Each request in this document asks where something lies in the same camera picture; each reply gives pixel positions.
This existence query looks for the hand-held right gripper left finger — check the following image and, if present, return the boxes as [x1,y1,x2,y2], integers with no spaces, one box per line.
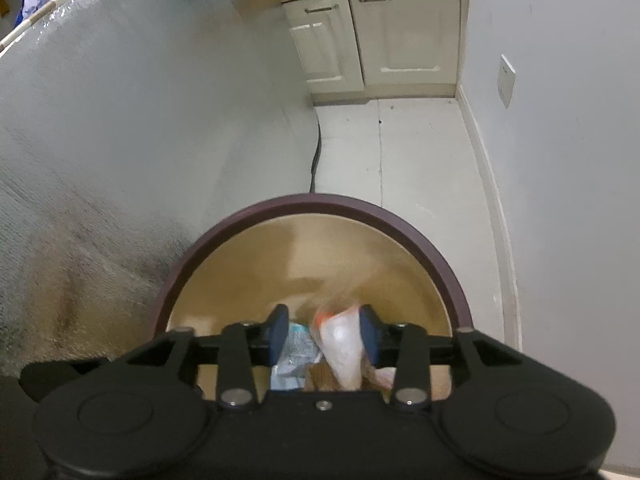
[112,304,291,411]

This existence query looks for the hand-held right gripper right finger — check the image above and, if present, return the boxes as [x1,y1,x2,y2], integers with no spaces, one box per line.
[359,304,527,413]

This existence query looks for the light blue plastic packet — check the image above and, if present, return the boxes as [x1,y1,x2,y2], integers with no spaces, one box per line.
[270,322,324,391]

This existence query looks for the white orange plastic packet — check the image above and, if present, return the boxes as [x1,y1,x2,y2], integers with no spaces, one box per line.
[310,305,364,392]

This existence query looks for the white plastic bag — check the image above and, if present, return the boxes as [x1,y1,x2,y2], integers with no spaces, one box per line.
[372,367,399,391]

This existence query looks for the brown rimmed beige trash bin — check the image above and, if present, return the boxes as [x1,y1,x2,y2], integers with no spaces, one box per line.
[152,194,473,402]

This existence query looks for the white baseboard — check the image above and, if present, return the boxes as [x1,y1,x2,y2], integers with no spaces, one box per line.
[456,85,524,352]

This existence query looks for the silver foil sheet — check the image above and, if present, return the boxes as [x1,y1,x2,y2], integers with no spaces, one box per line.
[0,0,322,378]

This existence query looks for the cream kitchen cabinet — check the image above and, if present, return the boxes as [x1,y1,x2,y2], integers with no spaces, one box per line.
[272,0,471,107]

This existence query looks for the narrow cream cabinet door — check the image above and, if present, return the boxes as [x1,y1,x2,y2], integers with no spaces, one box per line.
[284,0,365,94]

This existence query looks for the wide cream cabinet door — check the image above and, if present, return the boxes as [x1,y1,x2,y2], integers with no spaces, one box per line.
[348,0,462,87]

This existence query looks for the blue plastic bag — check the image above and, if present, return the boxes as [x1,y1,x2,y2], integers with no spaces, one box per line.
[12,0,69,26]

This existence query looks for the black cable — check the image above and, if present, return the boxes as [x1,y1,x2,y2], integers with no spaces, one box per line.
[309,119,324,195]

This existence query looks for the white wall socket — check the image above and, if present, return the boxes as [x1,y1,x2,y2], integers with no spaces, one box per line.
[497,54,517,109]

